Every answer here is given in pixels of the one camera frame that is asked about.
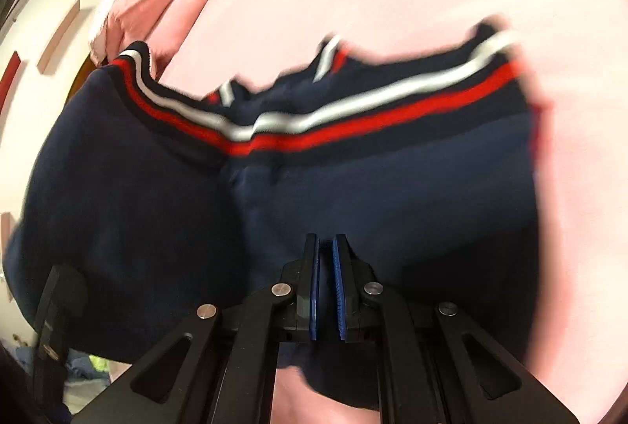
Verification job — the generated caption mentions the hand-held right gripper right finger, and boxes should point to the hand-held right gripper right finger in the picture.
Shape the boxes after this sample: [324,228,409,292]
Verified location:
[334,234,580,424]

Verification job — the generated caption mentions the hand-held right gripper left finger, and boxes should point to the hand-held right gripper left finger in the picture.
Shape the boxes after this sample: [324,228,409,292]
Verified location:
[71,233,319,424]

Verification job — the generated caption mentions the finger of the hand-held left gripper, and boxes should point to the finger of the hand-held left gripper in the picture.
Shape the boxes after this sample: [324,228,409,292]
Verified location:
[32,264,89,400]

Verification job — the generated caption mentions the pink wall shelf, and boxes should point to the pink wall shelf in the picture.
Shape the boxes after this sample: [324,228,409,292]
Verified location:
[0,212,15,253]
[38,0,82,75]

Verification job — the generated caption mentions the folded blue jeans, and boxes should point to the folded blue jeans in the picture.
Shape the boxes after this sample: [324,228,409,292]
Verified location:
[64,349,116,386]

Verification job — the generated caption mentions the red wall shelf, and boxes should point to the red wall shelf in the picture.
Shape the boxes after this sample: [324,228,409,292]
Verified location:
[0,51,24,112]

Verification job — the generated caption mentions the navy and red varsity jacket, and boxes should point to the navy and red varsity jacket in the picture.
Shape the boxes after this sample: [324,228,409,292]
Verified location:
[5,19,540,410]

